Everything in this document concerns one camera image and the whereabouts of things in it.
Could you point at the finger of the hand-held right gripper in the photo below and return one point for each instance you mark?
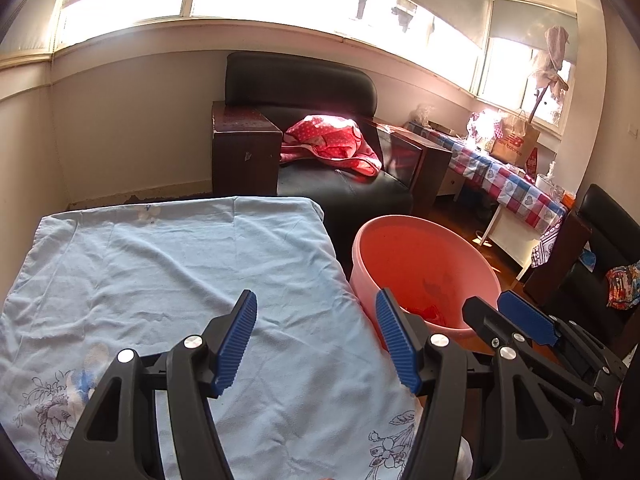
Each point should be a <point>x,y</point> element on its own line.
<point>482,312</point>
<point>530,317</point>

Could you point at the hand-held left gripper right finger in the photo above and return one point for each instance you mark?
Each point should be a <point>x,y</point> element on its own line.
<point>397,340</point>

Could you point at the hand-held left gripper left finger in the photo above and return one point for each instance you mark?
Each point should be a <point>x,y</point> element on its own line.
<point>235,340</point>

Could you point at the red snack packet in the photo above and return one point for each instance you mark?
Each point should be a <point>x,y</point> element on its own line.
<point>435,315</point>

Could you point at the pink plastic basin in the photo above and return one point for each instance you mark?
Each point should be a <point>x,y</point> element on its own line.
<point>415,260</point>

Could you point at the light blue floral cloth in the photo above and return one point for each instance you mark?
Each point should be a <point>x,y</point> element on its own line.
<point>200,270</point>

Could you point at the colourful crumpled packet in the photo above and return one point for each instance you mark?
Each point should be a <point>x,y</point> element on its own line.
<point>622,287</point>

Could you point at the black armchair with wooden arms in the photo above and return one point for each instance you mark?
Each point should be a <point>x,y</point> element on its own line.
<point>300,80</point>
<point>600,210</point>

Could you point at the table with checkered tablecloth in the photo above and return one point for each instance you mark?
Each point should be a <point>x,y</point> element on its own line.
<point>505,180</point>

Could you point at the brown paper shopping bag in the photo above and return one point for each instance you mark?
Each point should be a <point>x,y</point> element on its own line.
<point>515,142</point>

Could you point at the frilly checkered cloth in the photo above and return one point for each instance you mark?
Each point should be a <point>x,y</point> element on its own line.
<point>482,127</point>

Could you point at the red polka dot cloth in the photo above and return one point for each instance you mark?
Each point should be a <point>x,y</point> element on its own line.
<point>325,135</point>

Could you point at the pink cloth on stand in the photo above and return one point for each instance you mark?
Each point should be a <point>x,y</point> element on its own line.
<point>555,42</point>

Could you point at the window with white frame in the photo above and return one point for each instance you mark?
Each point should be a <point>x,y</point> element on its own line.
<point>250,5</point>

